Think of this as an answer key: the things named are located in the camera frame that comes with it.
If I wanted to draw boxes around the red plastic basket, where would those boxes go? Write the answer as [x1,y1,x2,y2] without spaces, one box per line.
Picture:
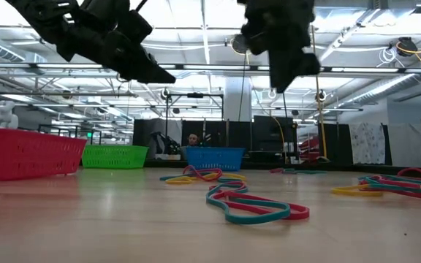
[0,127,88,181]

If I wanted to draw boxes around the black partition panel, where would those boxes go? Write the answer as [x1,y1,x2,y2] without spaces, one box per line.
[319,122,354,166]
[181,120,252,150]
[252,115,299,153]

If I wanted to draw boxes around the black gantry frame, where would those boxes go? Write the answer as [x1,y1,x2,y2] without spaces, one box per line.
[164,92,225,147]

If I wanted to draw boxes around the black table frame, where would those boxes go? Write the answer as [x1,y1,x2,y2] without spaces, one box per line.
[75,157,421,180]

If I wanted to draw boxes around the red rack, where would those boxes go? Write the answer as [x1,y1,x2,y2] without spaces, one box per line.
[297,135,321,161]

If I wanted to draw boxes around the rubber bands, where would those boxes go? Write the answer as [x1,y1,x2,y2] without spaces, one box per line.
[283,167,328,175]

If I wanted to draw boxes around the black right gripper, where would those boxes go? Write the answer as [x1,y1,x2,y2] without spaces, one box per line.
[238,0,322,94]

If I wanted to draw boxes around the person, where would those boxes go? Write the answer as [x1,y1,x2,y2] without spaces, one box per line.
[186,133,201,148]

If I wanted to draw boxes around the green plastic basket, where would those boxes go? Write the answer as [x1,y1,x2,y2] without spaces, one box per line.
[81,145,149,169]

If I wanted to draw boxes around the white patterned cloth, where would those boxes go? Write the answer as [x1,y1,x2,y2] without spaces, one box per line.
[349,122,387,165]

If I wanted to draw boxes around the yellow rubber band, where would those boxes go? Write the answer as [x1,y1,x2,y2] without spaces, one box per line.
[330,184,421,198]
[164,173,247,186]

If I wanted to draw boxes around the black cable reel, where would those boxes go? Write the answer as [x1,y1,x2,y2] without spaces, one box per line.
[230,33,250,55]
[395,36,419,58]

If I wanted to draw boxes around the grey cloth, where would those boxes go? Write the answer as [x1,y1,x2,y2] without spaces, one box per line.
[387,122,421,168]

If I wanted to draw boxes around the blue plastic basket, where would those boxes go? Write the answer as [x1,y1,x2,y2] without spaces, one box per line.
[184,146,246,172]

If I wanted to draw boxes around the black metal frame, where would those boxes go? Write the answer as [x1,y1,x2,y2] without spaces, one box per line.
[37,123,102,145]

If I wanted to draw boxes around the dark grey partition panel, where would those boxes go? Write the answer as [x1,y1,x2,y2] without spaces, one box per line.
[132,118,183,160]

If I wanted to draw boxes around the yellow hanging cable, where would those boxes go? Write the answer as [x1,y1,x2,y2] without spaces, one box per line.
[311,23,328,159]

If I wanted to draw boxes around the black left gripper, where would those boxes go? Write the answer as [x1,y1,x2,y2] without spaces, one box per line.
[55,0,177,84]

